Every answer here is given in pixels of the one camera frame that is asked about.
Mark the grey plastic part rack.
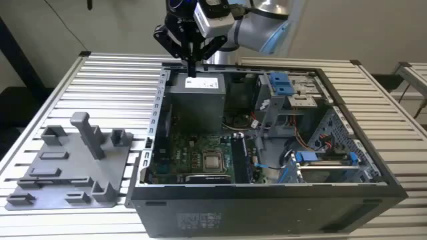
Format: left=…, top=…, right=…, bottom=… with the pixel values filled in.
left=4, top=111, right=135, bottom=211

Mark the silver CPU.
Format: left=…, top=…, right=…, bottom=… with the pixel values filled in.
left=203, top=155, right=224, bottom=171

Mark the silver hard disk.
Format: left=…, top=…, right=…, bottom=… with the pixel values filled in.
left=299, top=166, right=363, bottom=183

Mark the thin black wall wire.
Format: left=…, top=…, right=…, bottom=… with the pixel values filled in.
left=42, top=0, right=88, bottom=52

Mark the blue disk carrier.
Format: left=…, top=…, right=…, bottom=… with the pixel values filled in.
left=295, top=151, right=360, bottom=167

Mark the blue wire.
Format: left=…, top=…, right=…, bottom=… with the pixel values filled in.
left=253, top=162, right=284, bottom=171

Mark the black open PC case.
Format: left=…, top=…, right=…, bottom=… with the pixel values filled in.
left=124, top=62, right=408, bottom=238

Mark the metal slat side table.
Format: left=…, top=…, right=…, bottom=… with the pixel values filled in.
left=389, top=61, right=427, bottom=101

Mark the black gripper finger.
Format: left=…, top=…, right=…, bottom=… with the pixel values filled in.
left=152, top=23, right=193, bottom=78
left=191, top=35, right=227, bottom=78

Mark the grey power supply unit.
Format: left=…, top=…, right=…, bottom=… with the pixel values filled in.
left=164, top=72, right=228, bottom=133

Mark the black box beside table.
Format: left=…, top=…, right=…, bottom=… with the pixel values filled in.
left=369, top=73, right=403, bottom=94

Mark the black slanted post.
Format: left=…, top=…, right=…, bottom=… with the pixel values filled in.
left=0, top=16, right=44, bottom=93

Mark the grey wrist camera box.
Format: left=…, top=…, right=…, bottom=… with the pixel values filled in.
left=192, top=0, right=236, bottom=40

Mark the black graphics card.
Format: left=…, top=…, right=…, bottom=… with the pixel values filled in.
left=184, top=174, right=232, bottom=185

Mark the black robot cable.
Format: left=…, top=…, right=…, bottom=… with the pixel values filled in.
left=235, top=6, right=291, bottom=20

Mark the empty black RAM slot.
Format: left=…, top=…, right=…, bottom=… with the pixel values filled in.
left=232, top=136, right=244, bottom=183

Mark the green motherboard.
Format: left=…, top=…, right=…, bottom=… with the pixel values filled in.
left=148, top=132, right=268, bottom=185

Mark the black bulky object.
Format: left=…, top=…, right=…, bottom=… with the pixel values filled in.
left=0, top=86, right=56, bottom=156

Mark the black CPU cooler fan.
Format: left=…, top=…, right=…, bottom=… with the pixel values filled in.
left=221, top=111, right=255, bottom=130

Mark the blue drive carrier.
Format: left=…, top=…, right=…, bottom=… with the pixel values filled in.
left=268, top=71, right=295, bottom=96

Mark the grey metal drive cage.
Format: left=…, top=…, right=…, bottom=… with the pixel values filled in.
left=252, top=71, right=329, bottom=138

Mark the orange wire bundle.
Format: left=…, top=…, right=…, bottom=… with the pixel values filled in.
left=288, top=113, right=308, bottom=152

